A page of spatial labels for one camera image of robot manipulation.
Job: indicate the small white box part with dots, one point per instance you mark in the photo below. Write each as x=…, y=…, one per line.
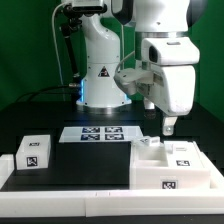
x=33, y=152

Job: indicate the small white door part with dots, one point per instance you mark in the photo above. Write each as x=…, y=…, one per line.
x=182, y=154

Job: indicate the white cabinet body box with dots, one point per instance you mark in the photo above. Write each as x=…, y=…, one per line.
x=149, y=170

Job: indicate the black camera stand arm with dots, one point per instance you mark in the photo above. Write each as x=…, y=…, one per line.
x=70, y=40

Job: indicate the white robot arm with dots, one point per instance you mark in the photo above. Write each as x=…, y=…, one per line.
x=138, y=47

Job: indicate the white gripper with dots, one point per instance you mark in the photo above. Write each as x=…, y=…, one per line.
x=172, y=91

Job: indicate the white marker base plate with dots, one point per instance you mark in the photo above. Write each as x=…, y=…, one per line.
x=100, y=134

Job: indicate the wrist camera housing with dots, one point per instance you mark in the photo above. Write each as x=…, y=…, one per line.
x=128, y=79

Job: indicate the white door panel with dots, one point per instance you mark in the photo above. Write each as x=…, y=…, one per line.
x=147, y=141

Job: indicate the white U-shaped frame fence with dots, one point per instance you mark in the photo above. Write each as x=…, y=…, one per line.
x=111, y=202

